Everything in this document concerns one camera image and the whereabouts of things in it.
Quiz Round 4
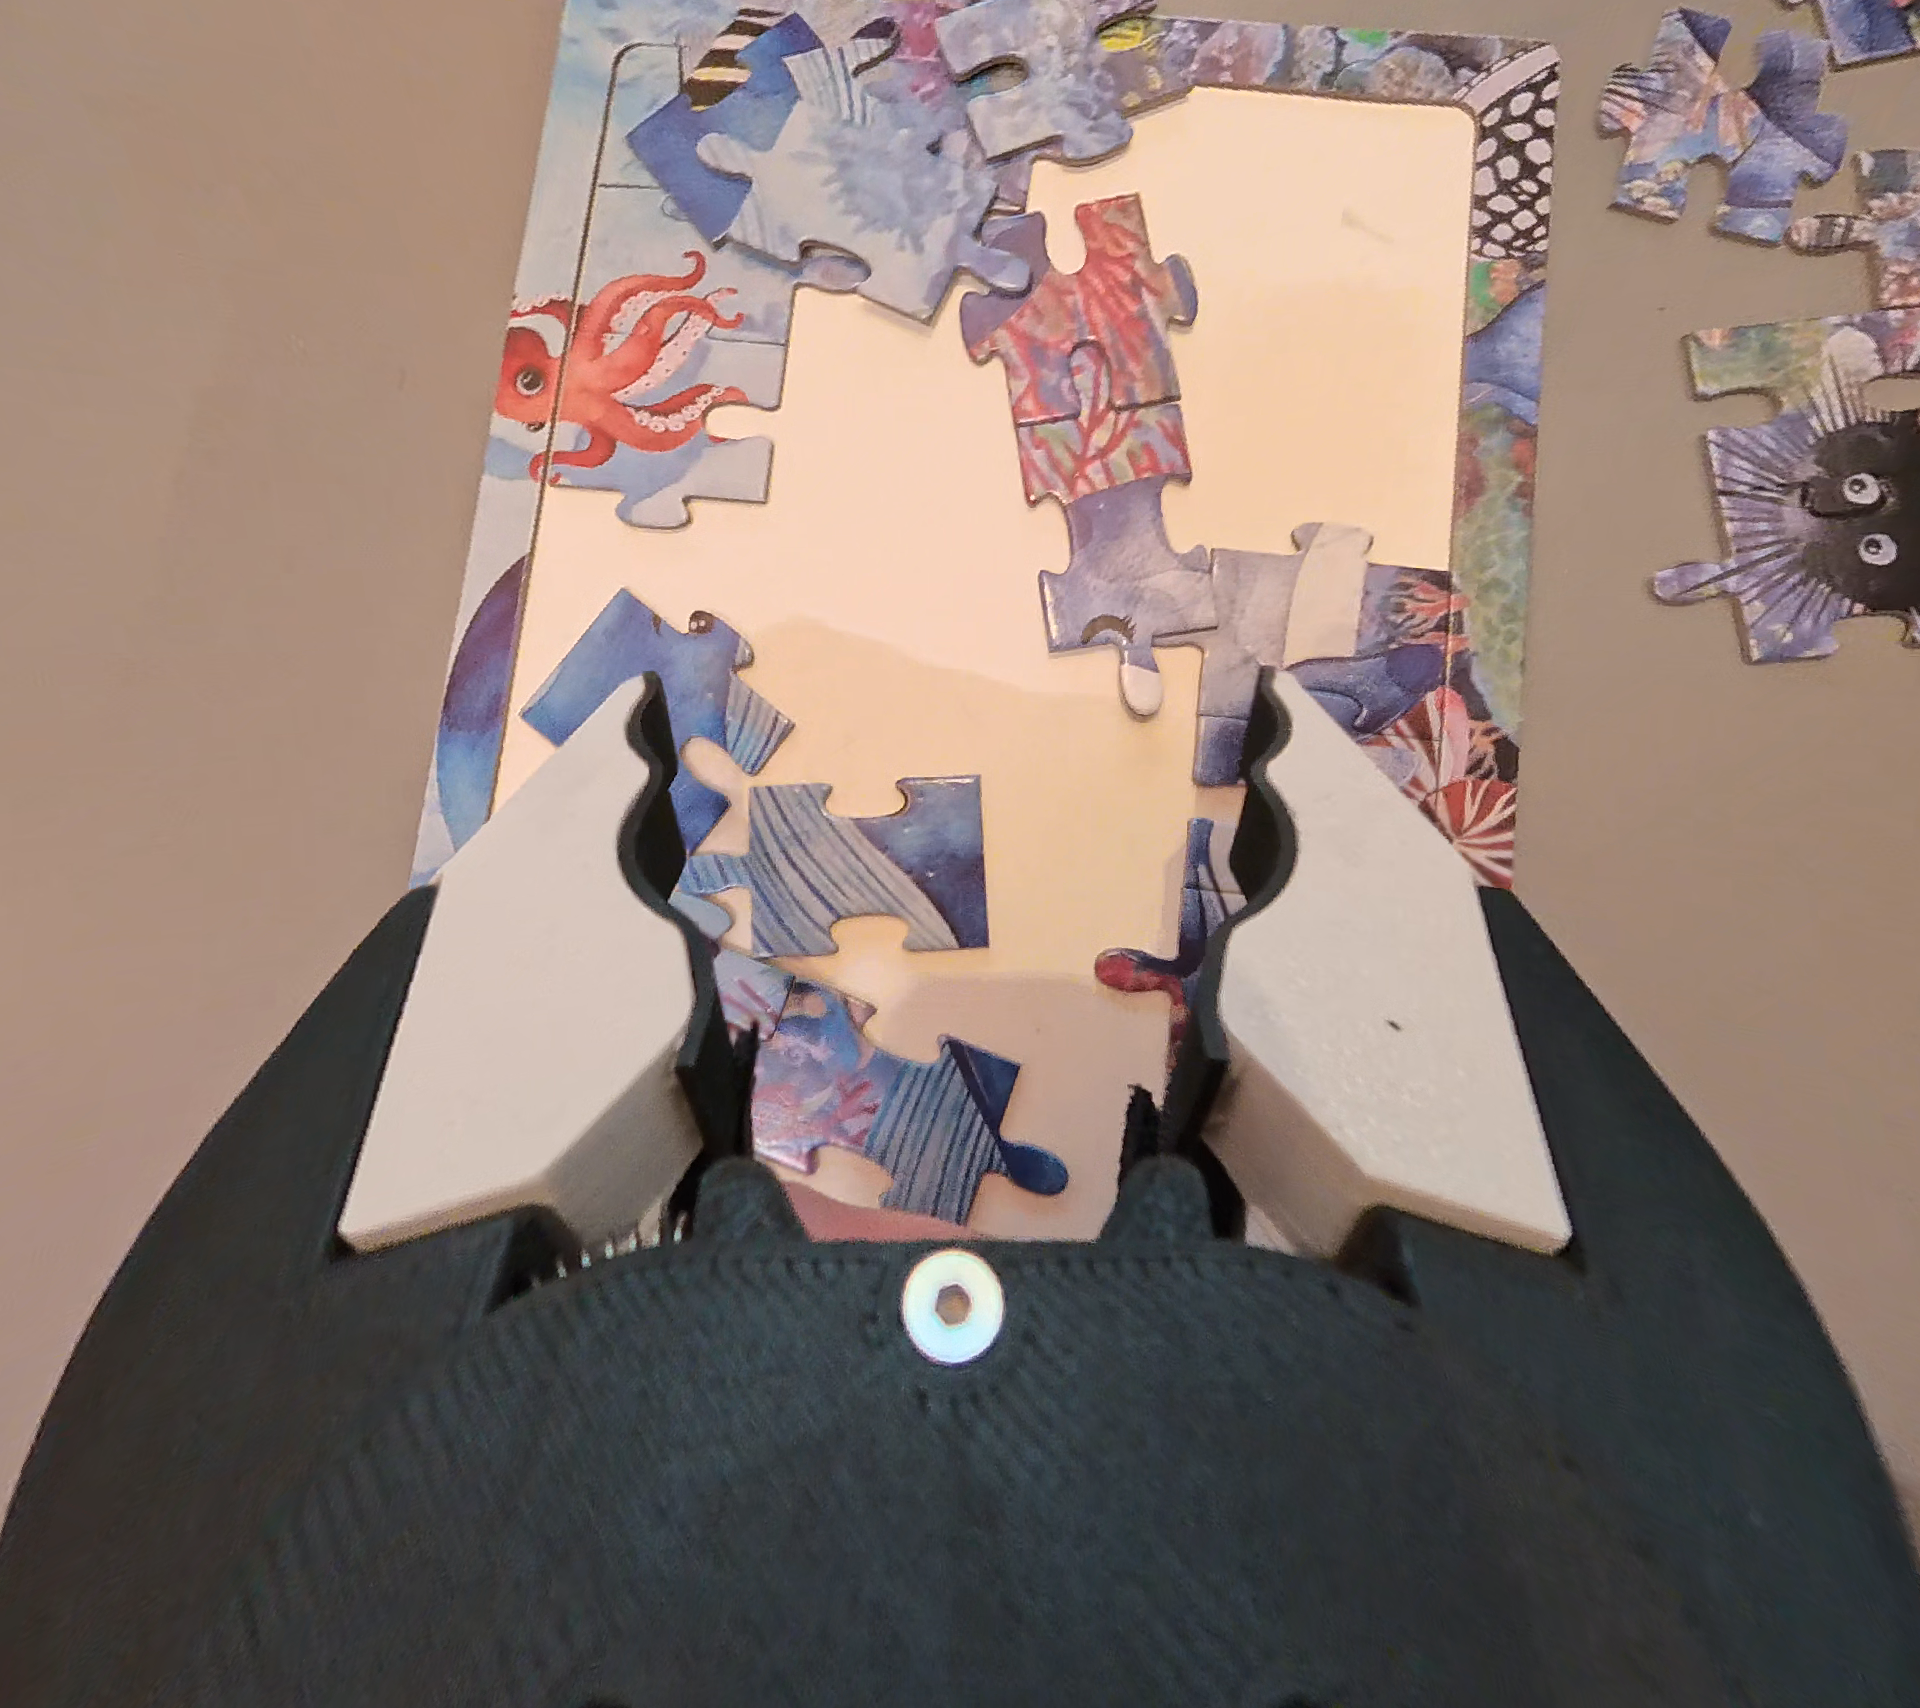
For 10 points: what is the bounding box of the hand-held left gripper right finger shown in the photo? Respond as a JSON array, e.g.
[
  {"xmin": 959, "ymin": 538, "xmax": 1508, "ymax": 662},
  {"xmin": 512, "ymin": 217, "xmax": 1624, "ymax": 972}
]
[{"xmin": 1171, "ymin": 664, "xmax": 1577, "ymax": 1262}]

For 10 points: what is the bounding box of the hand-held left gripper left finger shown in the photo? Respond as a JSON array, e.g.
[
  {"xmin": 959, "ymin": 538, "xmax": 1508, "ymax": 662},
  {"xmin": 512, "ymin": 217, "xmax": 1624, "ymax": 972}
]
[{"xmin": 337, "ymin": 671, "xmax": 752, "ymax": 1254}]

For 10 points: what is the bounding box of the lavender white whale puzzle piece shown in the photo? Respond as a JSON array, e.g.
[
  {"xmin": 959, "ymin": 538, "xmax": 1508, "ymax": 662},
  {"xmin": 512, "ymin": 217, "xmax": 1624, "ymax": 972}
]
[{"xmin": 1195, "ymin": 517, "xmax": 1374, "ymax": 705}]

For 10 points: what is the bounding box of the purple eyelash puzzle piece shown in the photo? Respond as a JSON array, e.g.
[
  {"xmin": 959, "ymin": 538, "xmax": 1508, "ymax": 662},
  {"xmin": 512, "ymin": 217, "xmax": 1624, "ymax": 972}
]
[{"xmin": 1037, "ymin": 481, "xmax": 1219, "ymax": 716}]

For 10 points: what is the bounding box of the black sea urchin puzzle piece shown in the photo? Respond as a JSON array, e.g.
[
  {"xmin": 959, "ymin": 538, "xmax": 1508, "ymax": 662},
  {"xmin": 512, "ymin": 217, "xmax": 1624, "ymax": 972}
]
[{"xmin": 1648, "ymin": 412, "xmax": 1920, "ymax": 671}]

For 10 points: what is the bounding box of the red green coral puzzle piece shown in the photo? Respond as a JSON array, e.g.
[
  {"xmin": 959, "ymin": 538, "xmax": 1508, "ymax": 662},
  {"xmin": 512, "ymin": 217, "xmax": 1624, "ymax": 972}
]
[{"xmin": 1012, "ymin": 345, "xmax": 1195, "ymax": 513}]

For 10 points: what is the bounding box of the sea print puzzle board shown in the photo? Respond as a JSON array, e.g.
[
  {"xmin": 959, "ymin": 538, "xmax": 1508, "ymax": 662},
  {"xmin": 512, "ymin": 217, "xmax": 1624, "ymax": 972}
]
[{"xmin": 409, "ymin": 0, "xmax": 1563, "ymax": 1204}]

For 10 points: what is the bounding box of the red coral purple puzzle piece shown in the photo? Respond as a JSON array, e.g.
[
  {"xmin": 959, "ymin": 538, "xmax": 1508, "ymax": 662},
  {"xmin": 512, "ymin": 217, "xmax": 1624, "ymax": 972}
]
[{"xmin": 956, "ymin": 193, "xmax": 1203, "ymax": 422}]

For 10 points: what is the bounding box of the light blue anemone puzzle piece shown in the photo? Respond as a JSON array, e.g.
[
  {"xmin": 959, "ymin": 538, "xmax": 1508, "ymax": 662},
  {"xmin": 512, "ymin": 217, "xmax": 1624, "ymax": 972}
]
[{"xmin": 695, "ymin": 72, "xmax": 1041, "ymax": 324}]

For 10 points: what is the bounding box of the blue red coral puzzle piece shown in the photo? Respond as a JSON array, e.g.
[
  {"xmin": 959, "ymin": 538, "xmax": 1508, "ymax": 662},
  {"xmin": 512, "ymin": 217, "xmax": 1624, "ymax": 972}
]
[{"xmin": 718, "ymin": 948, "xmax": 903, "ymax": 1163}]

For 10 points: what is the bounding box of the dark blue whale eye piece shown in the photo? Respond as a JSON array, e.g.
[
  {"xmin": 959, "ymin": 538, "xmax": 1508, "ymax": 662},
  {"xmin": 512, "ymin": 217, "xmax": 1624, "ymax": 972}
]
[{"xmin": 519, "ymin": 585, "xmax": 797, "ymax": 858}]

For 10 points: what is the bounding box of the blue striped whale puzzle piece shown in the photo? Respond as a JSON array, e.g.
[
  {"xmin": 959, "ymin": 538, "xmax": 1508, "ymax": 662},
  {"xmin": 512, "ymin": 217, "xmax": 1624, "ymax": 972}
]
[{"xmin": 672, "ymin": 776, "xmax": 992, "ymax": 962}]

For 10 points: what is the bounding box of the lavender coral puzzle piece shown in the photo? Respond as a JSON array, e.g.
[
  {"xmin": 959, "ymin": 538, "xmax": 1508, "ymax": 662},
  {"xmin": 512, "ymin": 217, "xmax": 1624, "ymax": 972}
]
[{"xmin": 1791, "ymin": 148, "xmax": 1920, "ymax": 310}]

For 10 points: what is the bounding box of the lavender pink spiky puzzle piece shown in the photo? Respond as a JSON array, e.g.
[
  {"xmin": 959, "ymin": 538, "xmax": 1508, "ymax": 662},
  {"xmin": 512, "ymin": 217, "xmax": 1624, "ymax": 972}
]
[{"xmin": 1593, "ymin": 6, "xmax": 1852, "ymax": 243}]

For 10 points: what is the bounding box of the mottled lavender yellow fish piece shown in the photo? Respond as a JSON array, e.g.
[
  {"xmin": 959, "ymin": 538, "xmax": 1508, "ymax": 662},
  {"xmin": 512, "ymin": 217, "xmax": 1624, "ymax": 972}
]
[{"xmin": 934, "ymin": 0, "xmax": 1168, "ymax": 168}]

